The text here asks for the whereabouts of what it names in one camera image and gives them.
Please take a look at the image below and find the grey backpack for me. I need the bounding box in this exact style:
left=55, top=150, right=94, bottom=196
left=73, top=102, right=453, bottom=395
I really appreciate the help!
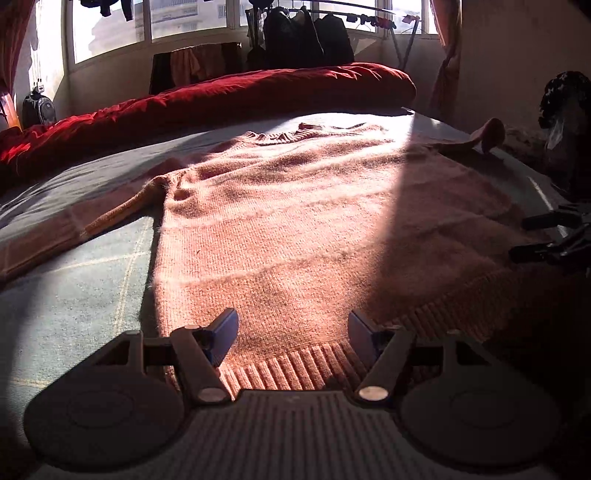
left=22, top=90, right=57, bottom=129

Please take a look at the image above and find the black jacket with badge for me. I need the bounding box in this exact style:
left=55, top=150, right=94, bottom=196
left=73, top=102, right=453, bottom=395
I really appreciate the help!
left=263, top=7, right=324, bottom=69

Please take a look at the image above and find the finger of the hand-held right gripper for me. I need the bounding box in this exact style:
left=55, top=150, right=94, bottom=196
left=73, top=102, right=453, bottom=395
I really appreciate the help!
left=522, top=205, right=591, bottom=232
left=508, top=234, right=591, bottom=267

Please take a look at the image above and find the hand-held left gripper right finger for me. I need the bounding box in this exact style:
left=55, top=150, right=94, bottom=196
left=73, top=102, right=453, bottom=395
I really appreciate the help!
left=347, top=309, right=491, bottom=409

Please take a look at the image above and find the grey plaid bed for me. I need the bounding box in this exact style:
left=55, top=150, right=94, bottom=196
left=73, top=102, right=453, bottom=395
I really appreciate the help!
left=0, top=108, right=591, bottom=480

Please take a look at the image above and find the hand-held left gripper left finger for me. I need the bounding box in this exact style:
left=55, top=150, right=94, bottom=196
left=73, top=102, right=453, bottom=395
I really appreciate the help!
left=95, top=308, right=241, bottom=408

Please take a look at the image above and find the metal clothes drying rack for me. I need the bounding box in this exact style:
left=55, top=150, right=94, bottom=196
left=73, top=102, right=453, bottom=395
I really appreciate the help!
left=245, top=0, right=423, bottom=72

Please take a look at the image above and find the orange knitted sweater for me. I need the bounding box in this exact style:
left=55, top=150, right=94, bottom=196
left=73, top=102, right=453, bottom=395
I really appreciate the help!
left=0, top=117, right=561, bottom=402

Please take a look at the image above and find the dark hanging laundry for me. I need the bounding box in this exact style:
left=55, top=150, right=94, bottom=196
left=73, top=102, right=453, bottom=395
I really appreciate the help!
left=78, top=0, right=134, bottom=21

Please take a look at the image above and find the red duvet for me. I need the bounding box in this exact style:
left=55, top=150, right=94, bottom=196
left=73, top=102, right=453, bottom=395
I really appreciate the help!
left=0, top=62, right=416, bottom=185

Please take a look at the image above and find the row of small hanging laundry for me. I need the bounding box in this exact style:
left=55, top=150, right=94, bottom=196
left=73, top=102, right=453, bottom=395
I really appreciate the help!
left=348, top=13, right=411, bottom=29

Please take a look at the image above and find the window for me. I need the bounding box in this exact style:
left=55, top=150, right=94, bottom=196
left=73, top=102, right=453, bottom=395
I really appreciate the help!
left=67, top=0, right=439, bottom=70

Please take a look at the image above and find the black spotted cloth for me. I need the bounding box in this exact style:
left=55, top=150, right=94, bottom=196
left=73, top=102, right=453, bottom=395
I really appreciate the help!
left=538, top=71, right=591, bottom=139

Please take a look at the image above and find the orange hanging cloth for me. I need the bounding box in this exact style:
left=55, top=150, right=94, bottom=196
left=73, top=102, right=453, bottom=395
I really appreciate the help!
left=170, top=45, right=227, bottom=86

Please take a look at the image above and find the orange curtain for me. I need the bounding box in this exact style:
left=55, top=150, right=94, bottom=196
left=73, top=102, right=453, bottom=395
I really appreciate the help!
left=0, top=0, right=35, bottom=93
left=429, top=0, right=462, bottom=123

